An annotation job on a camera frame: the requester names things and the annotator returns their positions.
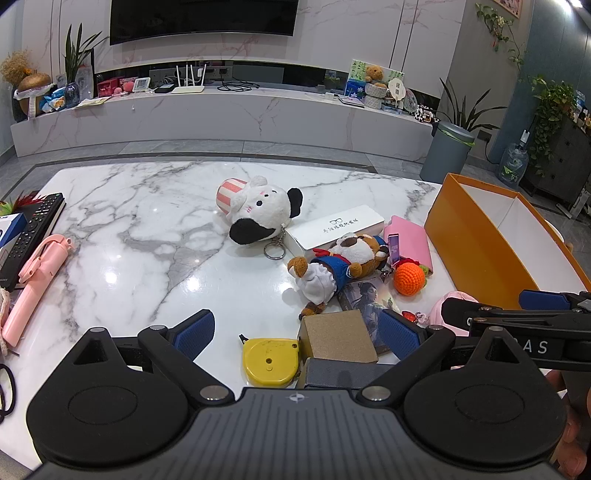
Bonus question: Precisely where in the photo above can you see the pink cloth hat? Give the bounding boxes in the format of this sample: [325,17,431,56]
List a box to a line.
[427,291,481,330]

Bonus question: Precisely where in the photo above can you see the orange cardboard box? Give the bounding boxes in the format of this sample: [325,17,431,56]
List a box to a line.
[424,173,588,312]

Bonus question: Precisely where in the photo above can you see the blue snack bags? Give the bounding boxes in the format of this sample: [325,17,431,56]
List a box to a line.
[39,88,68,112]

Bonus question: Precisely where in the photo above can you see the red green feather decoration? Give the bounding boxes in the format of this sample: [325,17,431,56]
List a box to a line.
[0,191,44,213]

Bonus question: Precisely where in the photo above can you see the black hair tie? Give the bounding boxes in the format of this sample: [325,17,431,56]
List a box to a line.
[0,364,17,423]

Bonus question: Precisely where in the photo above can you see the dark grey cabinet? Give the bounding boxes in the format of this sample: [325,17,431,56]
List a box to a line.
[524,115,591,208]

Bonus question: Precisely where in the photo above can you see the plant in blue vase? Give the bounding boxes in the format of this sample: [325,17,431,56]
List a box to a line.
[62,23,109,109]

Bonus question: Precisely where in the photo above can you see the dried flower bouquet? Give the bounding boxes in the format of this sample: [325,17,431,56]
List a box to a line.
[0,50,35,86]

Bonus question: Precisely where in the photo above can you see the pink leather case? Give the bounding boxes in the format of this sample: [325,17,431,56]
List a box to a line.
[383,215,435,278]

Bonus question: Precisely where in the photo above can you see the blue white box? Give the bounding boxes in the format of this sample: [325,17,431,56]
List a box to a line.
[0,212,26,261]

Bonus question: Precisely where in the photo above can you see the gold mushroom ornament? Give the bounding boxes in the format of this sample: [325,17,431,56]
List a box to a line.
[14,73,54,121]

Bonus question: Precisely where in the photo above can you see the orange crochet ball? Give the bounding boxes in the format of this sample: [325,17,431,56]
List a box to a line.
[392,259,426,296]

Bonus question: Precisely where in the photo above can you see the grey trash bin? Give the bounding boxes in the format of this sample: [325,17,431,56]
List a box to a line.
[420,121,476,185]

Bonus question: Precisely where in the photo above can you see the wall television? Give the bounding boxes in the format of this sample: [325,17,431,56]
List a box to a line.
[110,0,299,46]

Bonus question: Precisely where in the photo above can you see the white router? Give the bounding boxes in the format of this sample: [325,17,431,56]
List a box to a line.
[172,65,207,94]

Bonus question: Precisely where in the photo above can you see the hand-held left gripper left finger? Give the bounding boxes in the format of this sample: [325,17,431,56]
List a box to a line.
[73,309,235,405]

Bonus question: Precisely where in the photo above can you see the illustrated photo card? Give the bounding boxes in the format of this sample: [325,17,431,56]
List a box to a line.
[337,279,402,356]

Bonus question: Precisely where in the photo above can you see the snake plant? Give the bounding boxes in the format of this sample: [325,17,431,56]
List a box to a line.
[436,76,504,134]

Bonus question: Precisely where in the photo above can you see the white black plush dog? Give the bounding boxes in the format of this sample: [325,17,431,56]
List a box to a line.
[215,175,304,261]

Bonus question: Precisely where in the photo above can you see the clear water jug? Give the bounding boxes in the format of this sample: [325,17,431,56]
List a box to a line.
[496,131,530,188]

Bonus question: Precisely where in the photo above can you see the marble television console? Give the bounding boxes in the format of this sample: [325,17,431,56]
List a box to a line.
[10,85,435,162]

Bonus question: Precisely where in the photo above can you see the brown plush bear blue outfit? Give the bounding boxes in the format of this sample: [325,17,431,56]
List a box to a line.
[287,232,391,320]

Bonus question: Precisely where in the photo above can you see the beige sofa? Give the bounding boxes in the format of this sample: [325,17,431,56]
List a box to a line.
[0,450,42,480]

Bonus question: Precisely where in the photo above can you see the green landscape painting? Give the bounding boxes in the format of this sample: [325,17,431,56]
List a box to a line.
[344,59,404,100]

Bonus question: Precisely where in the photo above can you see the pink selfie stick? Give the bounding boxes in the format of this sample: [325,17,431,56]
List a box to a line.
[0,234,77,348]

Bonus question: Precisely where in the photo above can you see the black remote control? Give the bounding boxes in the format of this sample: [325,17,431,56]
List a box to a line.
[4,193,64,289]

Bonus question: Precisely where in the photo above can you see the tan square box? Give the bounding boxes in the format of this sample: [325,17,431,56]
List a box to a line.
[298,309,379,365]

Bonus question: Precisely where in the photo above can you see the white glasses box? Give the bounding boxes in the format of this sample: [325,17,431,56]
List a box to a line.
[285,204,385,256]

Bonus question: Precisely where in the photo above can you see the hanging vine plant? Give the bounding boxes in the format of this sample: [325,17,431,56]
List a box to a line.
[475,2,527,70]

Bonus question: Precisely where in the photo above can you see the white woven basket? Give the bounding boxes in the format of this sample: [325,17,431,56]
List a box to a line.
[362,83,389,109]

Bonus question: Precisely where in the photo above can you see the person's right hand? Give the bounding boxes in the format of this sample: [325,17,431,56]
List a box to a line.
[545,368,591,479]

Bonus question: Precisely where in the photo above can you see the trailing green plant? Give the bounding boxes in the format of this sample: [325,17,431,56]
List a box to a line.
[529,76,578,171]

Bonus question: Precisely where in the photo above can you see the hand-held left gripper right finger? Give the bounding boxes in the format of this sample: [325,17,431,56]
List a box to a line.
[353,309,533,404]

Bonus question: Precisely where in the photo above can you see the yellow tape measure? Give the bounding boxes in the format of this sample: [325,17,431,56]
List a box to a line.
[239,336,302,386]

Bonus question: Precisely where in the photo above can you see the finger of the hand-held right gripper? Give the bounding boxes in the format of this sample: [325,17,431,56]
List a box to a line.
[518,289,591,313]
[440,296,591,332]

